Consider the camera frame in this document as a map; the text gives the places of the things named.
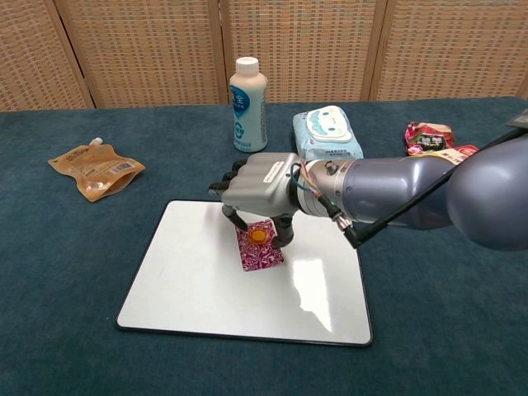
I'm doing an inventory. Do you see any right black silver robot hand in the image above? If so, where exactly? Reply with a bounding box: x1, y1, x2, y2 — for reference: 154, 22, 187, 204
207, 152, 304, 249

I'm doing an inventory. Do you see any white rectangular tray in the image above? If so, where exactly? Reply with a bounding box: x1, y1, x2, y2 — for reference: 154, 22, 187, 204
115, 200, 374, 347

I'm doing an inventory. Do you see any brown spout pouch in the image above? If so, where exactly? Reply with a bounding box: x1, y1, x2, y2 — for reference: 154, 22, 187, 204
47, 137, 146, 203

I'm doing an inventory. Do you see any light blue wet wipes pack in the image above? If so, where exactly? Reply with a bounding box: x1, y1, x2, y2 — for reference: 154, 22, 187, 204
291, 105, 365, 161

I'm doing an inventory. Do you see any white milk drink bottle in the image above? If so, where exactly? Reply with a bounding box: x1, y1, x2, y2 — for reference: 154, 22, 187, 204
229, 56, 268, 153

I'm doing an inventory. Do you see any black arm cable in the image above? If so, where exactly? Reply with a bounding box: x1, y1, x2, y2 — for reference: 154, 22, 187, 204
329, 127, 528, 249

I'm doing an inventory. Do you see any magenta patterned packet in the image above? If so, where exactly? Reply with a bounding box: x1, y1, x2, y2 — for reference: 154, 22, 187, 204
234, 218, 285, 273

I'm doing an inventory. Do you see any red crumpled snack bag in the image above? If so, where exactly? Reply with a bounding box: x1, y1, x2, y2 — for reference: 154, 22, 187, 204
403, 121, 459, 157

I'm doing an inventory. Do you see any bamboo folding screen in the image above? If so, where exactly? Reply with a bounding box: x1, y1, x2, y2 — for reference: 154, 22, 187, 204
0, 0, 528, 112

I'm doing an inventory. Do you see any teal table cloth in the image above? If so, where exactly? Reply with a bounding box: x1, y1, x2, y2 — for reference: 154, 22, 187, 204
0, 95, 528, 396

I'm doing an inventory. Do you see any red white food carton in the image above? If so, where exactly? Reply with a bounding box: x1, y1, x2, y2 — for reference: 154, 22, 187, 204
408, 144, 482, 167

